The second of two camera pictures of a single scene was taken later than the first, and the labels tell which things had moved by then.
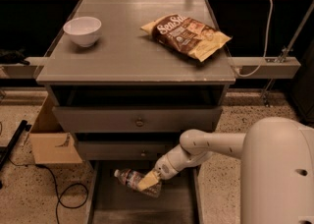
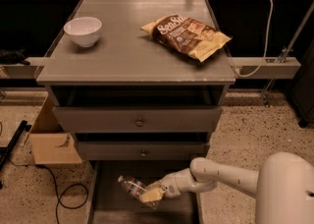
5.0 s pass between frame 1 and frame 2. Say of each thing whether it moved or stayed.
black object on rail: stayed
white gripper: moved
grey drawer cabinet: stayed
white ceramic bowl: stayed
